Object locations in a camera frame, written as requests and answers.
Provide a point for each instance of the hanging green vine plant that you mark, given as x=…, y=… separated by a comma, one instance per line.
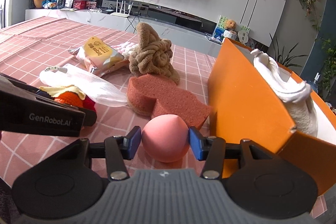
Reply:
x=322, y=55

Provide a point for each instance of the white wifi router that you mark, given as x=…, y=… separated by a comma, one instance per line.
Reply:
x=122, y=9

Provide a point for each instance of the white tv console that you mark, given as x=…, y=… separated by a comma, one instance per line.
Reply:
x=180, y=36

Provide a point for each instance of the yellow snack packet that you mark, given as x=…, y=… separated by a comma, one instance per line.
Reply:
x=98, y=57

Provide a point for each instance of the pink foam ball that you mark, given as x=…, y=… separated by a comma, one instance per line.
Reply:
x=166, y=138

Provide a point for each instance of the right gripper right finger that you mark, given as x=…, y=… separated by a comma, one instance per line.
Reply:
x=209, y=149

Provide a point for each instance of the orange cardboard box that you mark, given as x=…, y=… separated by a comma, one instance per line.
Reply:
x=243, y=106

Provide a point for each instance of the tan knotted plush cushion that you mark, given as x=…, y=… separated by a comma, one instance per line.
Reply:
x=152, y=55

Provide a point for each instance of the orange red crochet toy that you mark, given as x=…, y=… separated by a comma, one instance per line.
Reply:
x=70, y=95

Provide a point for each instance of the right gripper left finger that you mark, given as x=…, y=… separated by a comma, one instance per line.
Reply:
x=117, y=150

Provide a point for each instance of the teddy bear figure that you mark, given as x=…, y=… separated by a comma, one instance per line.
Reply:
x=230, y=29

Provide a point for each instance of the white towel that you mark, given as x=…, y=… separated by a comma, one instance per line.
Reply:
x=296, y=97

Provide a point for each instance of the green potted floor plant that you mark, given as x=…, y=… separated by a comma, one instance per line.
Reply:
x=278, y=53

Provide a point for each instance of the blue water jug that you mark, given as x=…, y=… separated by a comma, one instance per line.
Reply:
x=314, y=83

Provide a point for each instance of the clear plastic bag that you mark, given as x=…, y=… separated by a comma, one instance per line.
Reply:
x=99, y=90

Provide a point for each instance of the pink sponge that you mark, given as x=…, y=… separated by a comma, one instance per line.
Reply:
x=154, y=95

